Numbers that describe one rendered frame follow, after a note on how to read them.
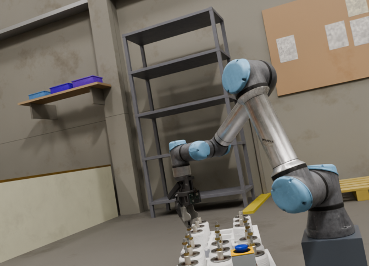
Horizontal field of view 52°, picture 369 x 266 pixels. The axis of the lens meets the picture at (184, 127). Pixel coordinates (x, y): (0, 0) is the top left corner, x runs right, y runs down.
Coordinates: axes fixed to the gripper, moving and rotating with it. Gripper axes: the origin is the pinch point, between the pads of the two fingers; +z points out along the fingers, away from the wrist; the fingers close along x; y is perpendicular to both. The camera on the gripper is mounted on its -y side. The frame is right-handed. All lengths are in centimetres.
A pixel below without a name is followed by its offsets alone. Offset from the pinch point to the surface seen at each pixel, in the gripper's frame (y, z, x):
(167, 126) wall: -274, -72, 214
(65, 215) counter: -281, 14, 60
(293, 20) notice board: -110, -168, 301
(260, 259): 38.3, 10.4, -2.1
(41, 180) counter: -267, -29, 35
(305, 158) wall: -126, -2, 295
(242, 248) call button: 44.9, 2.3, -16.3
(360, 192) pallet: -33, 28, 222
